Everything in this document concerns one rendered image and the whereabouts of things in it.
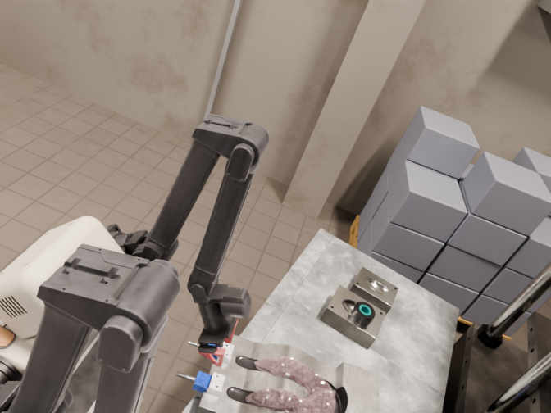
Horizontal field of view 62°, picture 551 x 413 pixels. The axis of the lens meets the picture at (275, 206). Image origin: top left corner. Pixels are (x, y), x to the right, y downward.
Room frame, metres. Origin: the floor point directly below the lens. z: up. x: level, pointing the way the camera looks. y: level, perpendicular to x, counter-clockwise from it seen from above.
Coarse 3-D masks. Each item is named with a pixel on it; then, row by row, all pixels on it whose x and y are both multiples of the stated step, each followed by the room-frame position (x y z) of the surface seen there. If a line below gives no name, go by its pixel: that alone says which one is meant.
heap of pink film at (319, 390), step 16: (272, 368) 0.84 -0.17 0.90; (288, 368) 0.85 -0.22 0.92; (304, 368) 0.88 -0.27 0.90; (304, 384) 0.84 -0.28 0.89; (320, 384) 0.85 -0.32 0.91; (256, 400) 0.74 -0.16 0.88; (272, 400) 0.74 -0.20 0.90; (288, 400) 0.75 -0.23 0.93; (304, 400) 0.79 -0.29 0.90; (320, 400) 0.81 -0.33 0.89
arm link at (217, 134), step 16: (208, 128) 0.73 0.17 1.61; (224, 128) 0.74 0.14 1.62; (240, 128) 0.76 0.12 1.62; (256, 128) 0.77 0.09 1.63; (192, 144) 0.73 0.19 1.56; (208, 144) 0.72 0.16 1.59; (224, 144) 0.72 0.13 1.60; (256, 144) 0.72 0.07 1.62; (192, 160) 0.73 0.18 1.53; (208, 160) 0.73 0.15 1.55; (256, 160) 0.72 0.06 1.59; (192, 176) 0.73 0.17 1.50; (208, 176) 0.75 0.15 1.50; (176, 192) 0.73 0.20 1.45; (192, 192) 0.73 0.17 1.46; (176, 208) 0.73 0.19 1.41; (192, 208) 0.76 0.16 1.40; (160, 224) 0.73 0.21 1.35; (176, 224) 0.73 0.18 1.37; (160, 240) 0.73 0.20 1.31; (176, 240) 0.80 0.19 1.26; (144, 256) 0.71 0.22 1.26; (160, 256) 0.72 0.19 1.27
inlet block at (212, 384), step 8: (184, 376) 0.74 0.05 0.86; (192, 376) 0.74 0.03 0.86; (200, 376) 0.75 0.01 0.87; (208, 376) 0.76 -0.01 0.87; (216, 376) 0.76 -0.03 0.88; (224, 376) 0.77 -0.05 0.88; (200, 384) 0.72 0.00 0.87; (208, 384) 0.73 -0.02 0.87; (216, 384) 0.74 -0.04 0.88; (208, 392) 0.72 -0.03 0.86; (216, 392) 0.72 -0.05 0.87
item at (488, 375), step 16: (464, 352) 1.41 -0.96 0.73; (480, 352) 1.39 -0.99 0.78; (496, 352) 1.42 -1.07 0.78; (512, 352) 1.46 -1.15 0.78; (464, 368) 1.30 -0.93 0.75; (480, 368) 1.30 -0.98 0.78; (496, 368) 1.34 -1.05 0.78; (512, 368) 1.37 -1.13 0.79; (528, 368) 1.41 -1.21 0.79; (464, 384) 1.21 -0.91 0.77; (480, 384) 1.22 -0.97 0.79; (496, 384) 1.25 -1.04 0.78; (464, 400) 1.12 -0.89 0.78; (480, 400) 1.15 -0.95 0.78; (528, 400) 1.24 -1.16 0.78
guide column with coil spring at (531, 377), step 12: (540, 360) 1.08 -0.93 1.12; (528, 372) 1.08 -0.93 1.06; (540, 372) 1.05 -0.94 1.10; (516, 384) 1.07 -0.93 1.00; (528, 384) 1.05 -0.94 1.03; (540, 384) 1.05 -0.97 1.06; (504, 396) 1.07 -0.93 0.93; (516, 396) 1.05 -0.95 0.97; (528, 396) 1.05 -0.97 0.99; (492, 408) 1.06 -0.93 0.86; (504, 408) 1.05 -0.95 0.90
